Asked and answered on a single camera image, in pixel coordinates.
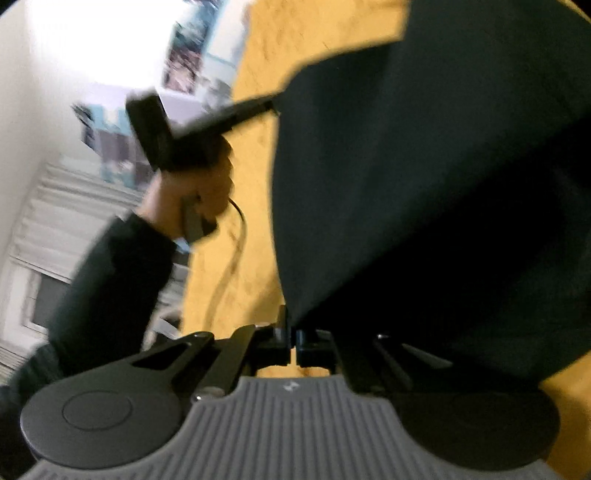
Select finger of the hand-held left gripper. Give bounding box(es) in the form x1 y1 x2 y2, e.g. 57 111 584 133
215 93 283 137

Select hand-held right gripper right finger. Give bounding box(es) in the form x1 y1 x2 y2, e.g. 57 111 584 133
295 329 455 398

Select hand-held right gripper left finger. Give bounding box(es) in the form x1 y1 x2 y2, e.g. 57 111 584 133
131 305 297 403

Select black pants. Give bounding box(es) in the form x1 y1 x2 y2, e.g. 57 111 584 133
269 0 591 394

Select person's left forearm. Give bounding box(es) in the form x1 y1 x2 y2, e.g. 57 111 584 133
0 211 188 467

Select person's left hand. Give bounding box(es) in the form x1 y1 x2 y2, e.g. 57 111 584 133
137 138 234 241

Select yellow blanket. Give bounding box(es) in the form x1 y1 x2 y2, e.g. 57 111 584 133
179 0 591 479

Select patterned curtain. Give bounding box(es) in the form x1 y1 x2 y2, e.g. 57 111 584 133
0 159 148 374

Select wall poster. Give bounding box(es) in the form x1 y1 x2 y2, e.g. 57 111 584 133
161 16 208 94

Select black cable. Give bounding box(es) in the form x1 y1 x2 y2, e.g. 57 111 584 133
201 198 248 334

